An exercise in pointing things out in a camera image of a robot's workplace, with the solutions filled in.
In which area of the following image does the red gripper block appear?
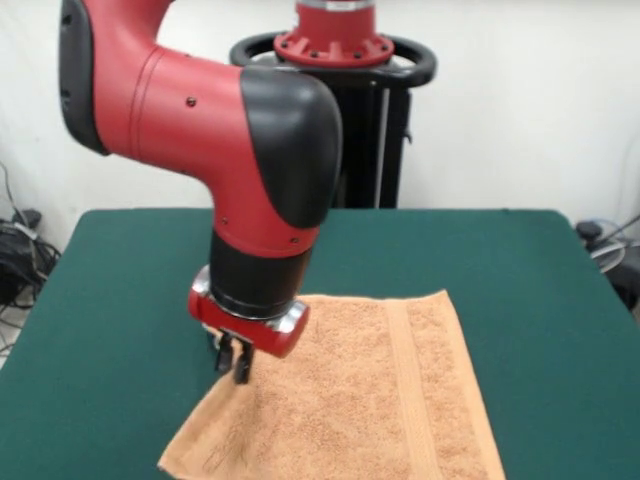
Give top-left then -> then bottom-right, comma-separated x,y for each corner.
187,289 -> 311,386

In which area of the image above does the orange-brown terry towel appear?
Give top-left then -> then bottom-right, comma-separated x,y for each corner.
157,288 -> 506,480

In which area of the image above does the dark green table cloth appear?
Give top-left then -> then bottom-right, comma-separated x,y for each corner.
0,208 -> 640,480

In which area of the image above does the black cable bundle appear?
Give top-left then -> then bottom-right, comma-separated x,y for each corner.
0,159 -> 62,356

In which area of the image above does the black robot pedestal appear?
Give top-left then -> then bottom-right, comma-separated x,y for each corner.
229,32 -> 439,210

